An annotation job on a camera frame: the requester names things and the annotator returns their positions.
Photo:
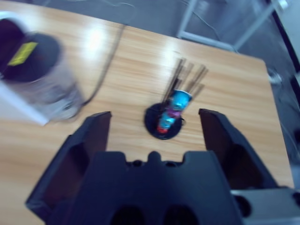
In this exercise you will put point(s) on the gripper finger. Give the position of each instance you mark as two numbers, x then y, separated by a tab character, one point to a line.
77	150
236	154

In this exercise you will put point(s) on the red coffee capsule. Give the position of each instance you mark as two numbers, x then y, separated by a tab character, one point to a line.
161	130

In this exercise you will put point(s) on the white capsule coffee machine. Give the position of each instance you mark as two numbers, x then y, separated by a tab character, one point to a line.
14	98

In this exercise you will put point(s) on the clear water tank dark lid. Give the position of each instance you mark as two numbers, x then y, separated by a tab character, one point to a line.
58	93

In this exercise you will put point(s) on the black capsule holder with rods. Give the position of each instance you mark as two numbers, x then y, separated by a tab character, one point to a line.
151	122

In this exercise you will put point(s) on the white metal frame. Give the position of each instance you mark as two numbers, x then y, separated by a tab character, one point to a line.
211	39

